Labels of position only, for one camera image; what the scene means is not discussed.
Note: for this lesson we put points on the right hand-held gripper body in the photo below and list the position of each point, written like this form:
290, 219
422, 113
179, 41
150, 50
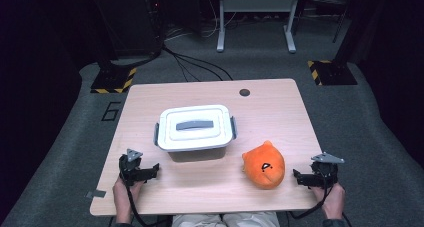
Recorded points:
325, 168

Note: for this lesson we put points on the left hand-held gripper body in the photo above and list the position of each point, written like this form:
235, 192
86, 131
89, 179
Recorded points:
129, 167

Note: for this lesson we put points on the orange plush toy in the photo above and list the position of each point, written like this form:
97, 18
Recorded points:
265, 167

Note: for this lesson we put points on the person's left hand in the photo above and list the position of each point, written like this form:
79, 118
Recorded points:
124, 193

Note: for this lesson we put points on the person's right hand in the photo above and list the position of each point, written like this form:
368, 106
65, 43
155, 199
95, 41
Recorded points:
331, 200

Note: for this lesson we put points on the grey tape strip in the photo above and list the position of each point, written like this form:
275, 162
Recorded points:
96, 194

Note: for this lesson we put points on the black stand base hazard stripes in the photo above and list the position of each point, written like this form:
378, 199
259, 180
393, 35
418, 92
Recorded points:
331, 73
113, 80

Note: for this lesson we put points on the person's legs in light trousers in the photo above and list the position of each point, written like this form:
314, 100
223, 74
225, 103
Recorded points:
226, 220

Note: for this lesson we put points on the dark equipment cabinet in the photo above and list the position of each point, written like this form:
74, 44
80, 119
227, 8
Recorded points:
130, 20

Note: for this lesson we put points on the white metal desk frame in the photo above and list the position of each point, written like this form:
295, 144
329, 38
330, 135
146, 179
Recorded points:
256, 3

